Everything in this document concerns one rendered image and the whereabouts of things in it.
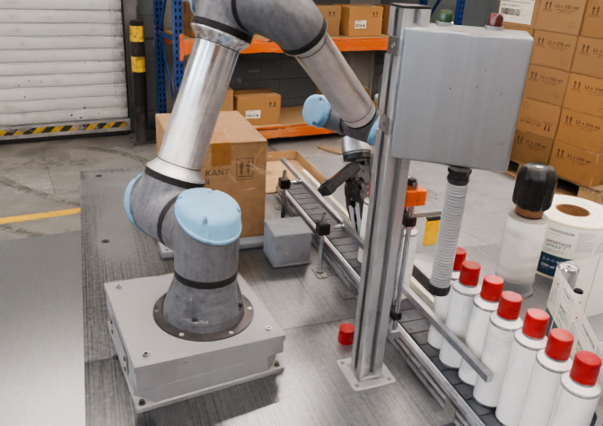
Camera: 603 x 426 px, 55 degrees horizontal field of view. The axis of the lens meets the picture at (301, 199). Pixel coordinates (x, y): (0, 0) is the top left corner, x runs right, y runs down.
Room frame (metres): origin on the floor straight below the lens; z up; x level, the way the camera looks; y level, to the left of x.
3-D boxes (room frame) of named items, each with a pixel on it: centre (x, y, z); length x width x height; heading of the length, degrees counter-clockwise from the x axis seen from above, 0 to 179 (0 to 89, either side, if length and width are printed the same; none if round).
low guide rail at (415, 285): (1.27, -0.19, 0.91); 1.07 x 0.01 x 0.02; 21
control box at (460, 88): (0.86, -0.22, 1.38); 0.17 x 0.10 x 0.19; 76
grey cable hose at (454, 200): (0.80, -0.23, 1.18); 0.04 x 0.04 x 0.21
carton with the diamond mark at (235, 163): (1.50, 0.26, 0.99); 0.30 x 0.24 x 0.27; 22
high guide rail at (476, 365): (1.24, -0.12, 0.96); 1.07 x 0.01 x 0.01; 21
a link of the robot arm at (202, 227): (0.94, 0.17, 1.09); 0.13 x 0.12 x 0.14; 47
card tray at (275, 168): (1.92, 0.10, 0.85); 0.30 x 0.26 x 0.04; 21
